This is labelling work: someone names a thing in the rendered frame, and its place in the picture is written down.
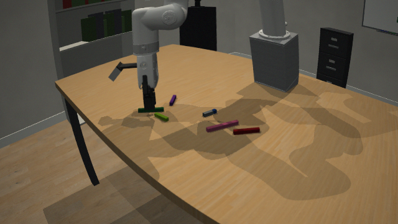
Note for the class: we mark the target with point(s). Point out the lime green rod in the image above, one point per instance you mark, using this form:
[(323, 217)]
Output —
[(162, 117)]

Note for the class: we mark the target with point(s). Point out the pink rod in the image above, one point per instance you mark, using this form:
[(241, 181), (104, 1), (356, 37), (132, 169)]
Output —
[(222, 126)]

